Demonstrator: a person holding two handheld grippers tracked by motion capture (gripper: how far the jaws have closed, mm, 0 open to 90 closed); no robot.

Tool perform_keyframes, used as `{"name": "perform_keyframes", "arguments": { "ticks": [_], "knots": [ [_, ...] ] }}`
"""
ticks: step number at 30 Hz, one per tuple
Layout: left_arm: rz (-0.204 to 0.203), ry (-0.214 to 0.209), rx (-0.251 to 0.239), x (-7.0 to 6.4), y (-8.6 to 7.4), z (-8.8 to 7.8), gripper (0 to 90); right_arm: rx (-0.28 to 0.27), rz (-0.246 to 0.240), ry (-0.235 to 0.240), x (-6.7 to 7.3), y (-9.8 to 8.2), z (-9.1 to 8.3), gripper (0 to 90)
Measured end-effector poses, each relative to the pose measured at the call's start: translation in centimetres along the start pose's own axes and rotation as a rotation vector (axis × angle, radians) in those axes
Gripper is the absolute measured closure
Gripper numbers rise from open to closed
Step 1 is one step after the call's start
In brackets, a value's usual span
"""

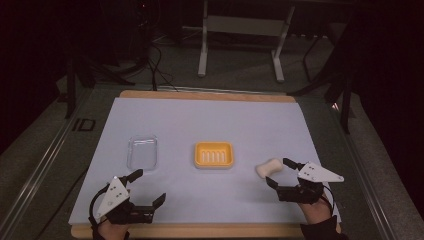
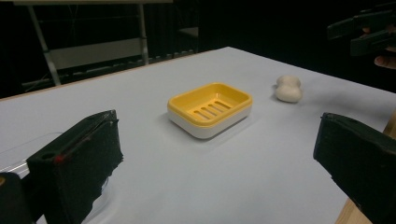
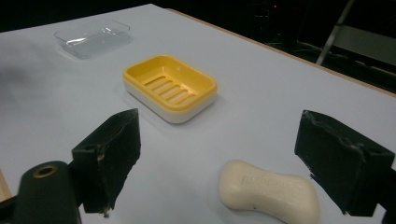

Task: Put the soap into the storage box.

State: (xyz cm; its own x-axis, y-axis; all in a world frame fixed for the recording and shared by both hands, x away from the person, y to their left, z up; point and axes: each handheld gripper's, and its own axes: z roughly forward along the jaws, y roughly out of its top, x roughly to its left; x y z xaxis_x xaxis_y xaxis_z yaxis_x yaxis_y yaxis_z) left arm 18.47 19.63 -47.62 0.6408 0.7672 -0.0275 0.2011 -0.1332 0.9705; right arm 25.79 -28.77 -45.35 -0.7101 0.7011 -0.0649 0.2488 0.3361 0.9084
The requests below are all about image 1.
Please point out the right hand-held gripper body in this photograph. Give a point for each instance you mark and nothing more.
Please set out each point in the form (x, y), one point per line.
(316, 174)

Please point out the white metal stand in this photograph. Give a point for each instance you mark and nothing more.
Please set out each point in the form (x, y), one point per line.
(246, 26)

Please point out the black tripod stand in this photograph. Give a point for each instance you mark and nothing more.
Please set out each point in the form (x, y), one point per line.
(346, 103)
(70, 86)

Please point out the wooden table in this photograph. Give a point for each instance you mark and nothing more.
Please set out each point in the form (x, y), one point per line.
(206, 230)

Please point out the metal floor rail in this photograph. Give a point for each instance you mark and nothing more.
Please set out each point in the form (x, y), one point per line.
(36, 173)
(366, 186)

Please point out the person's left hand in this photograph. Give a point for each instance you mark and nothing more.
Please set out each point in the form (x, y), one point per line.
(111, 231)

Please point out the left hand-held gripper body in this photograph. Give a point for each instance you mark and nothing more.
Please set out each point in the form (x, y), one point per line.
(115, 195)

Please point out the clear plastic tray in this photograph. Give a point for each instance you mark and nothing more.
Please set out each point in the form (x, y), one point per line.
(142, 152)

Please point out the person's right hand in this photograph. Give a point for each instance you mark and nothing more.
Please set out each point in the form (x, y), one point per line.
(316, 211)

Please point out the light blue table mat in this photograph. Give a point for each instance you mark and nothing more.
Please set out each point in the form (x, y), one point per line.
(206, 190)

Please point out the yellow soap dish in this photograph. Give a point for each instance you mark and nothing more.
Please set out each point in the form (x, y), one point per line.
(214, 155)

